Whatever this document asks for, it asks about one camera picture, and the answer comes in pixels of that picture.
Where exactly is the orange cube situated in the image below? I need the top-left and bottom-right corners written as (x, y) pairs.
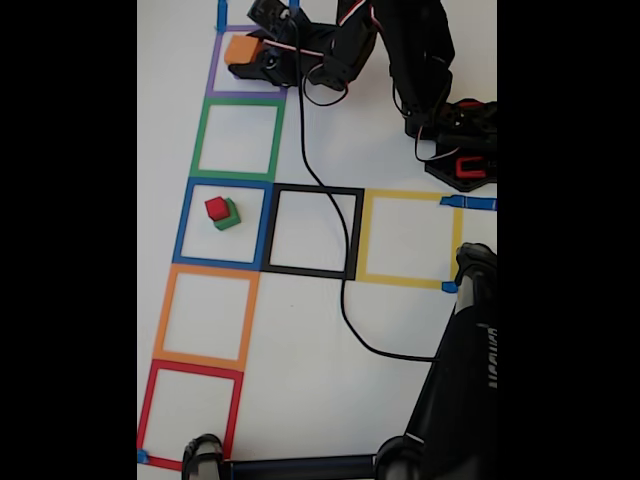
top-left (223, 35), bottom-right (264, 66)

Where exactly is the small red cube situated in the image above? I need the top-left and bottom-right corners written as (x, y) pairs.
top-left (204, 196), bottom-right (229, 221)

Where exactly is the green cube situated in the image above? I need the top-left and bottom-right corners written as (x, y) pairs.
top-left (213, 198), bottom-right (242, 232)

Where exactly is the red table clamp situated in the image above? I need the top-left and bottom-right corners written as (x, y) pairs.
top-left (455, 156), bottom-right (487, 180)

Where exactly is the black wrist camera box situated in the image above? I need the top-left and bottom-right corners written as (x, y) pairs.
top-left (248, 0), bottom-right (309, 32)

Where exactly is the purple square frame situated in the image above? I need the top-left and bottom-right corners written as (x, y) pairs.
top-left (204, 24), bottom-right (291, 100)

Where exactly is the green square frame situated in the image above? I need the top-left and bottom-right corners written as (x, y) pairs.
top-left (188, 98), bottom-right (286, 182)

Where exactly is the blue square frame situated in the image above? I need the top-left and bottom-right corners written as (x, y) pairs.
top-left (172, 177), bottom-right (275, 271)

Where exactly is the black square frame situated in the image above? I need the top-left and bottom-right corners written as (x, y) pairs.
top-left (259, 183), bottom-right (365, 281)

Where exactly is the black camera cable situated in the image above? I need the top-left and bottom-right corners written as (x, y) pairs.
top-left (294, 24), bottom-right (442, 361)

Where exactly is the yellow square frame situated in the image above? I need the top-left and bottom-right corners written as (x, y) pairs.
top-left (355, 188), bottom-right (464, 290)

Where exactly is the orange square frame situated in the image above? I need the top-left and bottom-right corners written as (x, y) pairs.
top-left (152, 263), bottom-right (261, 372)

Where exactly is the red square frame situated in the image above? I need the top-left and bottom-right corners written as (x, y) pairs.
top-left (136, 358), bottom-right (245, 472)

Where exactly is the black camera tripod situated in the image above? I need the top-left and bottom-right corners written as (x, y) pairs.
top-left (181, 242), bottom-right (498, 480)

